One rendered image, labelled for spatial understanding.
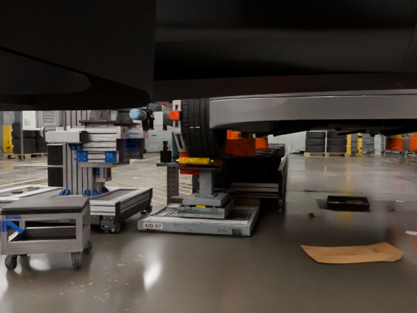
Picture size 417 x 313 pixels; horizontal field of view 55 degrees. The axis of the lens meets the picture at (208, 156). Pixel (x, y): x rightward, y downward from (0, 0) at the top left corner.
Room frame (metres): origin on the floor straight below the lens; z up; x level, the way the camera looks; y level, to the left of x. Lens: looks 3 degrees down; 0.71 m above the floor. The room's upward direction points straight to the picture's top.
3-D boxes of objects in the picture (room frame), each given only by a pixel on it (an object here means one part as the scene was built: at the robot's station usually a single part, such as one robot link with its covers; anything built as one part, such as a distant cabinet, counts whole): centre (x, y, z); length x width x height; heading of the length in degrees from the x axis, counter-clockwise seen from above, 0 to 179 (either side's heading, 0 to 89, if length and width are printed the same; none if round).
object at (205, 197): (3.18, 0.01, 0.32); 0.40 x 0.30 x 0.28; 168
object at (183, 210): (3.21, 0.01, 0.13); 0.50 x 0.36 x 0.10; 168
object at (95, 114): (3.01, 0.82, 0.87); 0.15 x 0.15 x 0.10
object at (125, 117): (3.50, 0.74, 0.87); 0.15 x 0.15 x 0.10
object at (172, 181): (3.90, 0.35, 0.21); 0.10 x 0.10 x 0.42; 78
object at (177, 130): (3.21, 0.18, 0.85); 0.54 x 0.07 x 0.54; 168
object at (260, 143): (5.58, -0.57, 0.69); 0.52 x 0.17 x 0.35; 78
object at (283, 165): (4.82, -0.91, 0.28); 2.47 x 0.06 x 0.22; 168
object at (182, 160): (3.07, 0.11, 0.51); 0.29 x 0.06 x 0.06; 78
